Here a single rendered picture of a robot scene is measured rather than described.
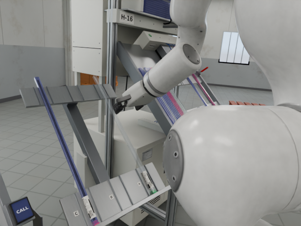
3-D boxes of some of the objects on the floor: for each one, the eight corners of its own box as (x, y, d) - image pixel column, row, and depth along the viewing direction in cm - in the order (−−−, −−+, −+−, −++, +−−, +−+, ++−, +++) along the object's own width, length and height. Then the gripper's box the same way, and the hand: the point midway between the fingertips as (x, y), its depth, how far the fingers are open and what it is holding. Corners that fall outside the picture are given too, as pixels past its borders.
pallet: (228, 104, 583) (228, 100, 580) (265, 109, 566) (266, 104, 563) (235, 118, 457) (236, 112, 454) (284, 124, 441) (285, 118, 438)
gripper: (138, 97, 61) (108, 122, 73) (178, 93, 73) (147, 114, 85) (128, 73, 62) (101, 101, 74) (169, 72, 74) (139, 97, 86)
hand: (126, 107), depth 79 cm, fingers open, 8 cm apart
